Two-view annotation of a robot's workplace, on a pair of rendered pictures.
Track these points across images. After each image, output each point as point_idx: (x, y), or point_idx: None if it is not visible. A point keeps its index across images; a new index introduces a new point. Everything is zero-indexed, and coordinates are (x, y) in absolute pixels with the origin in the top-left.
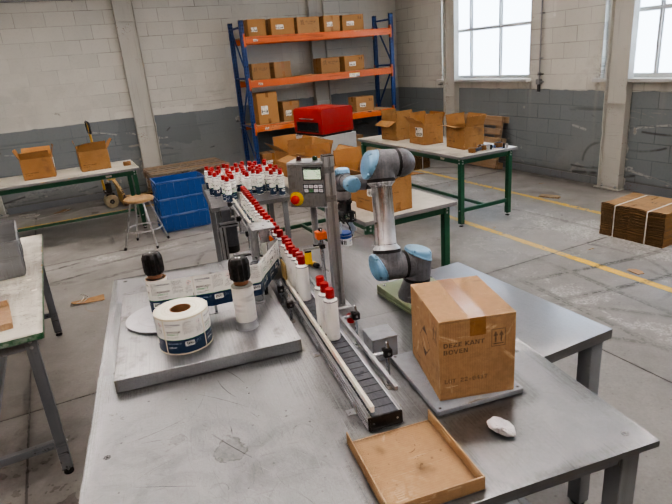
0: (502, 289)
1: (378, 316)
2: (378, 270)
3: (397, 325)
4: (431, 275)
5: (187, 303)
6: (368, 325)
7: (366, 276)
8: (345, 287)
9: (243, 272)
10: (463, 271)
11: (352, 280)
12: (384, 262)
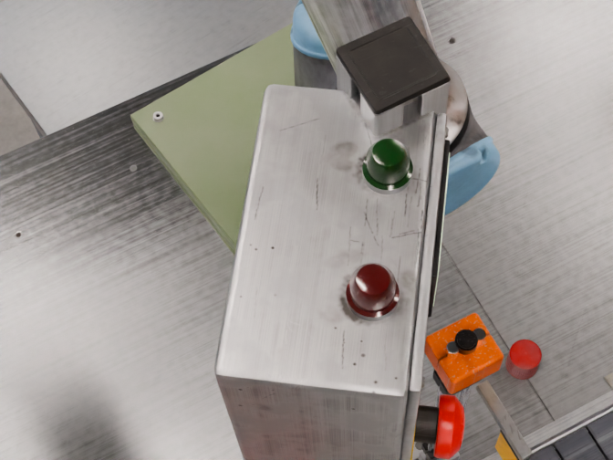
0: None
1: (473, 270)
2: (496, 167)
3: (540, 202)
4: (94, 109)
5: None
6: (550, 297)
7: (71, 358)
8: (191, 434)
9: None
10: (68, 6)
11: (112, 414)
12: (480, 130)
